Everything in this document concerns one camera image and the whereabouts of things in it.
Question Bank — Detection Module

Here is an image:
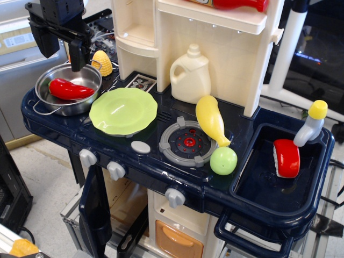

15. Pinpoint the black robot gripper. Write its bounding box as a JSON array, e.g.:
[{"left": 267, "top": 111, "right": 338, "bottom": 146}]
[{"left": 25, "top": 1, "right": 92, "bottom": 72}]

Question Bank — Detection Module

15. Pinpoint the light green plastic plate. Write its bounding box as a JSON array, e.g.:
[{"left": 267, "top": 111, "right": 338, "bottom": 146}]
[{"left": 89, "top": 88, "right": 157, "bottom": 136}]

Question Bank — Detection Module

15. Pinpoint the green toy pear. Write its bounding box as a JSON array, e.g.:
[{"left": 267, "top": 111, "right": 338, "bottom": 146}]
[{"left": 210, "top": 147, "right": 238, "bottom": 176}]

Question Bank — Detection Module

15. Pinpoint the yellow toy corn cob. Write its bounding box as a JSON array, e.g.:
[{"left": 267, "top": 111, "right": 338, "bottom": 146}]
[{"left": 91, "top": 50, "right": 112, "bottom": 77}]

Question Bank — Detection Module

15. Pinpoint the red toy chili pepper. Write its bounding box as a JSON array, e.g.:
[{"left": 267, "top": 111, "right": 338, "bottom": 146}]
[{"left": 48, "top": 78, "right": 95, "bottom": 100}]

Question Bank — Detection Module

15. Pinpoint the silver metal pot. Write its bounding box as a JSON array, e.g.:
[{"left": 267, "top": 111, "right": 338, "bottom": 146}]
[{"left": 33, "top": 63, "right": 102, "bottom": 116}]

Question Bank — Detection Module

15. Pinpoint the cream toy kitchen shelf unit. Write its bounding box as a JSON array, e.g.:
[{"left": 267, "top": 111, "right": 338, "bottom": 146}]
[{"left": 111, "top": 1, "right": 284, "bottom": 117}]

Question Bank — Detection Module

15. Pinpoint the grey left stove knob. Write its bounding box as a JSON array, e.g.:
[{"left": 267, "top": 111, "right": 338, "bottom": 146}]
[{"left": 79, "top": 149, "right": 98, "bottom": 168}]

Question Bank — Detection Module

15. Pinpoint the grey stove knob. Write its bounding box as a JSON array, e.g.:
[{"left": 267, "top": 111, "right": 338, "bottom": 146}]
[
  {"left": 106, "top": 161, "right": 126, "bottom": 181},
  {"left": 79, "top": 149, "right": 98, "bottom": 168},
  {"left": 165, "top": 188, "right": 185, "bottom": 209}
]

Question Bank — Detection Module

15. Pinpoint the grey oval button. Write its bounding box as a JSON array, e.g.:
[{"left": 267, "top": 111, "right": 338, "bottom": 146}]
[{"left": 131, "top": 141, "right": 151, "bottom": 154}]

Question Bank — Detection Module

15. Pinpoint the grey middle stove knob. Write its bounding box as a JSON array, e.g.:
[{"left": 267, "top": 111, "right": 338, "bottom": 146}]
[{"left": 106, "top": 161, "right": 126, "bottom": 181}]

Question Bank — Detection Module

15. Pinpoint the cream toy detergent jug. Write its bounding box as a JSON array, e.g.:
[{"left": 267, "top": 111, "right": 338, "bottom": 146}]
[{"left": 170, "top": 44, "right": 211, "bottom": 104}]

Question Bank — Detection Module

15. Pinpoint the grey toy stove burner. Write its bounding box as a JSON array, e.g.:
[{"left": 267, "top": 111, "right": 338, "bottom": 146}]
[{"left": 159, "top": 116, "right": 218, "bottom": 168}]

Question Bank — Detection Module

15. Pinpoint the yellow toy chicken drumstick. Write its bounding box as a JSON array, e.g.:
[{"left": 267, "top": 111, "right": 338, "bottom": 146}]
[{"left": 196, "top": 95, "right": 231, "bottom": 147}]

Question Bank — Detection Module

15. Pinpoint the grey right stove knob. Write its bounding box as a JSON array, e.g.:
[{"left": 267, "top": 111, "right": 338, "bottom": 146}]
[{"left": 165, "top": 188, "right": 185, "bottom": 209}]

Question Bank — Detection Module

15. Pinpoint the red toy ketchup bottle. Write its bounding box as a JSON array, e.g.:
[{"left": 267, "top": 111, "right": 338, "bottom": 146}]
[{"left": 193, "top": 0, "right": 269, "bottom": 12}]

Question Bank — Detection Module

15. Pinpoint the orange toy drawer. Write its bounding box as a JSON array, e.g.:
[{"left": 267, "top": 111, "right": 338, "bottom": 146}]
[{"left": 155, "top": 220, "right": 204, "bottom": 258}]

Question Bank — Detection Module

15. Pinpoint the red white toy sushi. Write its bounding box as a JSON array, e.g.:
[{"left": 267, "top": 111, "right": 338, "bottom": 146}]
[{"left": 273, "top": 139, "right": 300, "bottom": 178}]

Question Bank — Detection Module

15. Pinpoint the navy toy kitchen counter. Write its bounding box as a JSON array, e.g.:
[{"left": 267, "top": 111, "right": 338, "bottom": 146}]
[{"left": 21, "top": 89, "right": 335, "bottom": 238}]

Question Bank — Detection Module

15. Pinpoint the grey yellow toy faucet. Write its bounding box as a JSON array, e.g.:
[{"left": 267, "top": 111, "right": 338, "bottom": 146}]
[{"left": 293, "top": 100, "right": 328, "bottom": 147}]

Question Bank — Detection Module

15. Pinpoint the white pvc pipe frame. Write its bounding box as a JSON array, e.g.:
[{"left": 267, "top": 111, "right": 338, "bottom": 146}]
[{"left": 262, "top": 1, "right": 343, "bottom": 122}]

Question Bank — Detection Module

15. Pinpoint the navy towel bar handle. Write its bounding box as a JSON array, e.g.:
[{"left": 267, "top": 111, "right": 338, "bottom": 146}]
[{"left": 214, "top": 210, "right": 294, "bottom": 257}]

